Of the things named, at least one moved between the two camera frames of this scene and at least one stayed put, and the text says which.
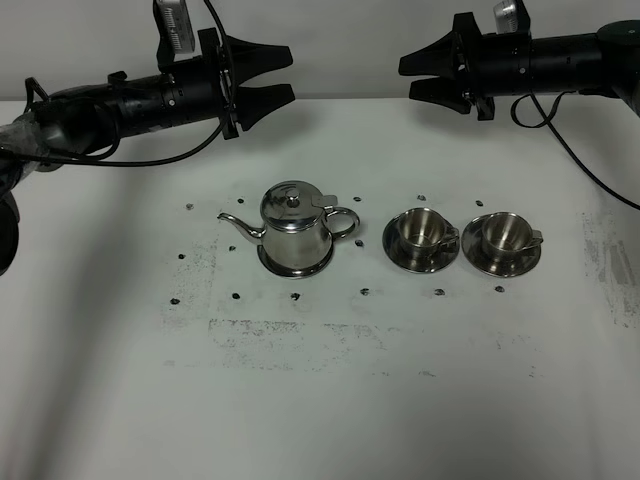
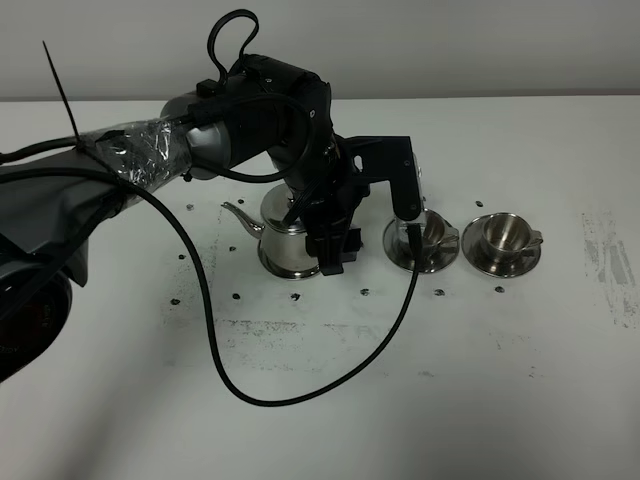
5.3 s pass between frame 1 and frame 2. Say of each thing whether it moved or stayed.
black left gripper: moved
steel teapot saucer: stayed
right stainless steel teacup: stayed
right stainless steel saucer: stayed
